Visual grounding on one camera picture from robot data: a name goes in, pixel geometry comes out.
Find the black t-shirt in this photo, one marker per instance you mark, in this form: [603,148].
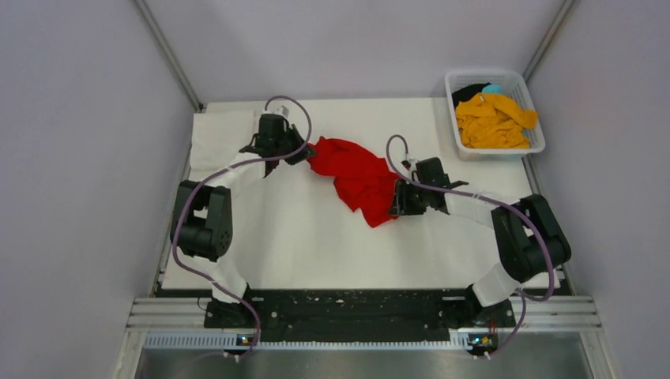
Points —
[466,93]

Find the red t-shirt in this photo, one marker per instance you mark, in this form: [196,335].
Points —
[362,180]

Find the yellow t-shirt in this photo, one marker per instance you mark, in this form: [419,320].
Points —
[494,121]

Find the white slotted cable duct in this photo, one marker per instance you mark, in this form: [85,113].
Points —
[240,342]

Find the folded white t-shirt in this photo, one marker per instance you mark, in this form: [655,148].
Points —
[217,138]

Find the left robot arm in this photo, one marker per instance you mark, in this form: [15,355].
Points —
[202,226]

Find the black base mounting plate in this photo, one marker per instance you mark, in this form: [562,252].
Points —
[358,332]

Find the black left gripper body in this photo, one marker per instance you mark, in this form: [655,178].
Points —
[291,140]

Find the aluminium corner post left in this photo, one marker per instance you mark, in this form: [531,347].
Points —
[167,54]

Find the light blue t-shirt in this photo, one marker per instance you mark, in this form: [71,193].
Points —
[492,88]

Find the aluminium corner post right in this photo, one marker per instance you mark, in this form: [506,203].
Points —
[561,17]

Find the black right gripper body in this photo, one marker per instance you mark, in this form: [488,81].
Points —
[412,199]

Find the white plastic laundry basket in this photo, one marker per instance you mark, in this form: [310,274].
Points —
[513,86]

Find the aluminium corner post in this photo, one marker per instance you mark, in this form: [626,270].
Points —
[561,17]
[167,54]

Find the aluminium front rail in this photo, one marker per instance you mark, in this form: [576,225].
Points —
[430,310]

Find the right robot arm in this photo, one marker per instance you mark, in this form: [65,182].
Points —
[528,237]

